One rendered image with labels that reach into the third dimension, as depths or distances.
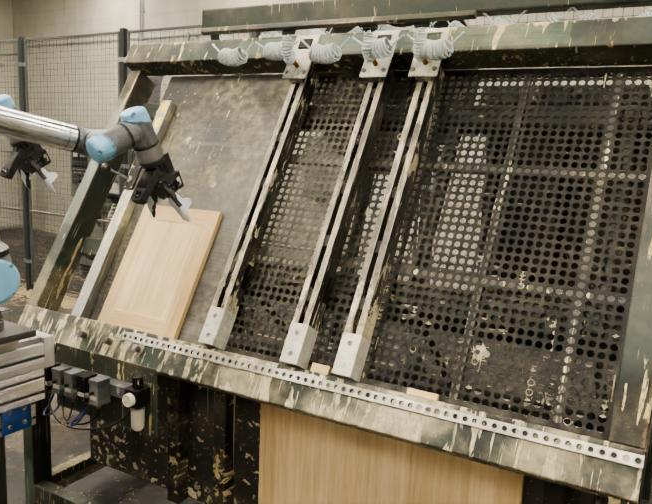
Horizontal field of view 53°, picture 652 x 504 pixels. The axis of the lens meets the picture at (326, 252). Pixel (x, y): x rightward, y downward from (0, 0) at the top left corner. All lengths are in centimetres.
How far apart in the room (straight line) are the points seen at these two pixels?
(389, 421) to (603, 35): 127
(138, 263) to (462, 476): 136
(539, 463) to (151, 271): 149
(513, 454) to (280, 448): 91
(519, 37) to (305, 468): 156
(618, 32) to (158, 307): 172
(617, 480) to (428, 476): 63
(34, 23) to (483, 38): 993
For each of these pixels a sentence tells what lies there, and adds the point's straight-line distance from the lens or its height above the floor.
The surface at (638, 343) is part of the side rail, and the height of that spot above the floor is 112.
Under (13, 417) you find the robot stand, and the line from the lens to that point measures 211.
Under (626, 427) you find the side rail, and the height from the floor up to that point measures 94.
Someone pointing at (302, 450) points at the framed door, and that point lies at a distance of 233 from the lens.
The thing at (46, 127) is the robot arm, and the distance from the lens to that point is 196.
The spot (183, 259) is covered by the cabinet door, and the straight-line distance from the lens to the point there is 243.
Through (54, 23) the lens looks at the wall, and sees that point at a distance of 1129.
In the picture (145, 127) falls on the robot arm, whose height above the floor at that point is 159.
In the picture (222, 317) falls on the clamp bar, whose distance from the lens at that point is 217.
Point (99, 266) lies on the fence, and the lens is 265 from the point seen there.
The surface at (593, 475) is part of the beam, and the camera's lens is 173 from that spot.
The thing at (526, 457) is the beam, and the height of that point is 83.
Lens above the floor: 156
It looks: 9 degrees down
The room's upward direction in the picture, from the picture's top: 2 degrees clockwise
